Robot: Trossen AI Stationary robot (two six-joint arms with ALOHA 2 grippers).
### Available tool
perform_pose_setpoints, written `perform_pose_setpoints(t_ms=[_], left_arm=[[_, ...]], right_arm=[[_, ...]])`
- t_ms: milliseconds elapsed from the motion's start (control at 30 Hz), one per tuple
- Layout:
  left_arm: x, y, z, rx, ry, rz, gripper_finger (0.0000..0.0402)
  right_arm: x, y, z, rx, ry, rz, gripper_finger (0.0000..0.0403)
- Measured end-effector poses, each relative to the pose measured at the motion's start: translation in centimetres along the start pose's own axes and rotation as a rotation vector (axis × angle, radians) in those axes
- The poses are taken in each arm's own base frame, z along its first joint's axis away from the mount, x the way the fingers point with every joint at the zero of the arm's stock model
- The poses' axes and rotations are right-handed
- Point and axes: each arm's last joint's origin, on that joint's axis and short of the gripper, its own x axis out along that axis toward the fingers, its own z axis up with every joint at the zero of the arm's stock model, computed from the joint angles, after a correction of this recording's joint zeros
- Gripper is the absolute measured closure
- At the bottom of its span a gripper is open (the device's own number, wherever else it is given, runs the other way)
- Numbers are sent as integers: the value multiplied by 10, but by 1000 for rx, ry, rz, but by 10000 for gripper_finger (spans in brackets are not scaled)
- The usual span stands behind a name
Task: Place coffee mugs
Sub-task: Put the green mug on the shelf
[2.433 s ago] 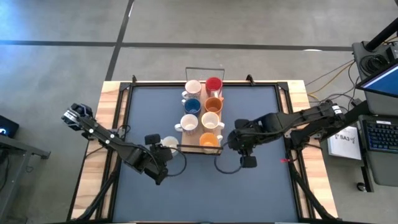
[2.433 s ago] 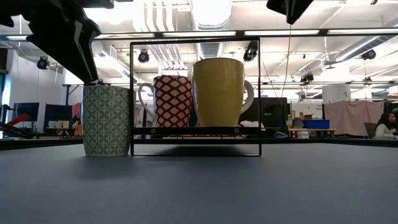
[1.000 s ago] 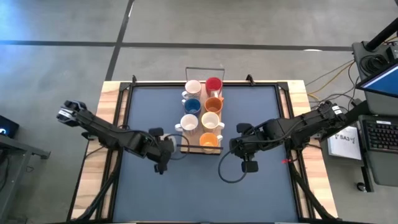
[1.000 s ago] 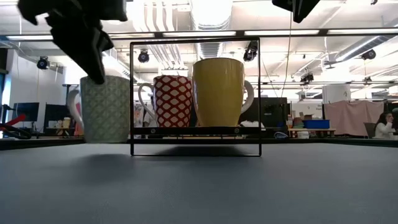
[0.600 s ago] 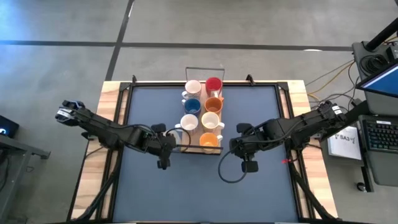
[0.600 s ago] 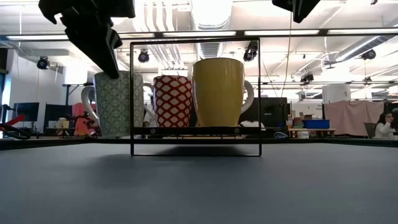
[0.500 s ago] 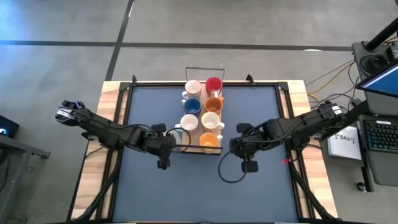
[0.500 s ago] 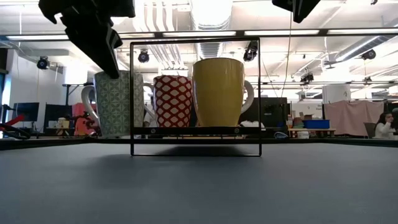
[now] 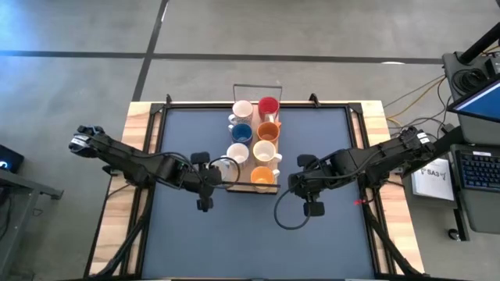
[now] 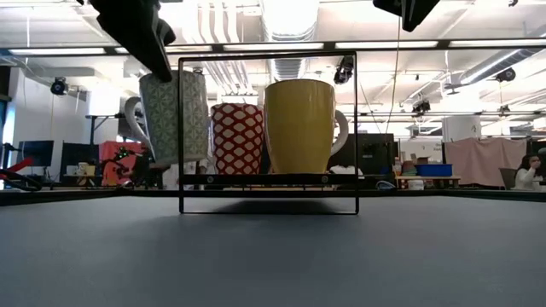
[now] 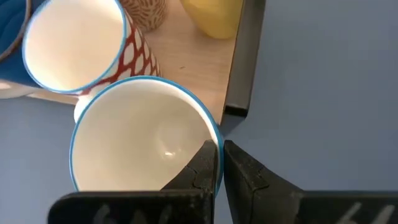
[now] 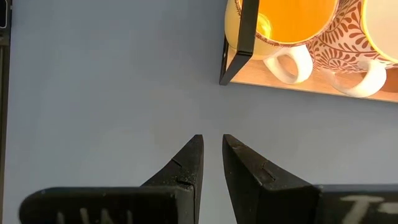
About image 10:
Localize pink hanging cloth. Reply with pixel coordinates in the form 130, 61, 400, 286
443, 136, 529, 188

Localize dark computer monitor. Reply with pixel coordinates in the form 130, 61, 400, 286
59, 142, 102, 177
16, 139, 55, 168

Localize black metal rig frame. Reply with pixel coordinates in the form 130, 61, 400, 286
0, 186, 546, 207

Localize wooden shelf rack black frame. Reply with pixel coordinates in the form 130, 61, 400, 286
177, 50, 360, 216

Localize slanted silver ceiling duct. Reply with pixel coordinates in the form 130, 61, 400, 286
458, 46, 546, 86

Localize yellow-orange mug white handle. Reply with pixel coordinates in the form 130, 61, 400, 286
263, 78, 350, 175

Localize red-white patterned mug yellow rim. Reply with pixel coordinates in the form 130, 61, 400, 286
210, 102, 266, 176

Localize cream mug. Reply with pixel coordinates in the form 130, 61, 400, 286
124, 70, 211, 166

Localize black looped cable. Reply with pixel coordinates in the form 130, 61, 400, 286
0, 168, 44, 193

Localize red tool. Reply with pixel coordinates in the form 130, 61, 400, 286
0, 155, 34, 180

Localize white round column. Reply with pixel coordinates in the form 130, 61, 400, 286
442, 115, 478, 142

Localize grey office chair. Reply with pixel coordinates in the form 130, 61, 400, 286
498, 166, 518, 191

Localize seated person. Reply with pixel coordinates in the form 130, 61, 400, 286
514, 153, 546, 192

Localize blue plastic bin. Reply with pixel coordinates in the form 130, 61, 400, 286
415, 163, 454, 178

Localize red-orange board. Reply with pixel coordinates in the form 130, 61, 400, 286
99, 140, 148, 188

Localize large black box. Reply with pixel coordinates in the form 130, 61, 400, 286
328, 133, 397, 177

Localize silver ceiling air duct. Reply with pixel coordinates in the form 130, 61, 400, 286
260, 0, 320, 82

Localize blue-grey table mat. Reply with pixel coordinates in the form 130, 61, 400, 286
0, 194, 546, 307

